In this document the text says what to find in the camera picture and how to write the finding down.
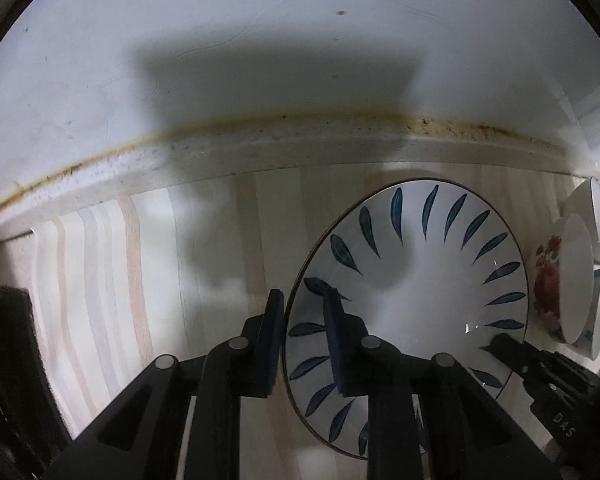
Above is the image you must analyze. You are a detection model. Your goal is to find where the blue leaf pattern plate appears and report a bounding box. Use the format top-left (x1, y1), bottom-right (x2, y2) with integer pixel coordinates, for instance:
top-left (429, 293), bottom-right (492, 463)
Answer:
top-left (281, 179), bottom-right (536, 461)

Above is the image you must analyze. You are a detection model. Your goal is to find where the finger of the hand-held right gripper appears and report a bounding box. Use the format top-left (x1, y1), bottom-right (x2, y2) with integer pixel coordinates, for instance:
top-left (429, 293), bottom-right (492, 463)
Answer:
top-left (479, 334), bottom-right (548, 388)

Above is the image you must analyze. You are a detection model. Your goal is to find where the black gas cooktop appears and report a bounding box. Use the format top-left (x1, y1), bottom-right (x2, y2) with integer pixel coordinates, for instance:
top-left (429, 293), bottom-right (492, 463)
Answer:
top-left (0, 284), bottom-right (75, 480)

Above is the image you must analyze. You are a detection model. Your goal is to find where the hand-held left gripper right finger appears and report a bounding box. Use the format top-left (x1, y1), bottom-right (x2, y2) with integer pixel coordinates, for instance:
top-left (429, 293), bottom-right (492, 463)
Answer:
top-left (320, 287), bottom-right (561, 480)

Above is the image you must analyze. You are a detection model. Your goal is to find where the striped cat print cloth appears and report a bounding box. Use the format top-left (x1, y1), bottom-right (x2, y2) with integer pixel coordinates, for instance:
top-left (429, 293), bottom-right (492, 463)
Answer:
top-left (30, 160), bottom-right (600, 480)

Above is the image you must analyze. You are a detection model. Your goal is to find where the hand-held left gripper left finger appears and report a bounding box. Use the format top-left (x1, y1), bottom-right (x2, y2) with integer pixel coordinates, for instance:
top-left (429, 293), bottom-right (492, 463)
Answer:
top-left (42, 289), bottom-right (286, 480)

